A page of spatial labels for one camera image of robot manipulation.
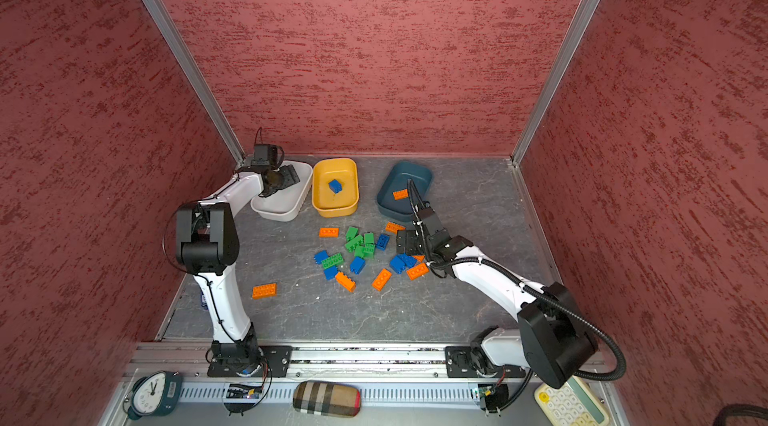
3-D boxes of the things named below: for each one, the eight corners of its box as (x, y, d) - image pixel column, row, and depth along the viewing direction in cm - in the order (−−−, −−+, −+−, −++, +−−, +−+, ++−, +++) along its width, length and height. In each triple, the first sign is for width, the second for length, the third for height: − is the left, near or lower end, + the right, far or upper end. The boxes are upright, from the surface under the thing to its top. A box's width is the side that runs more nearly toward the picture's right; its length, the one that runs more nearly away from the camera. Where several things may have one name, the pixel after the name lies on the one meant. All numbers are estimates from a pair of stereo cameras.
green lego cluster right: (362, 258, 95) (362, 253, 92) (364, 235, 100) (363, 230, 98) (375, 258, 95) (374, 253, 92) (376, 235, 100) (375, 230, 98)
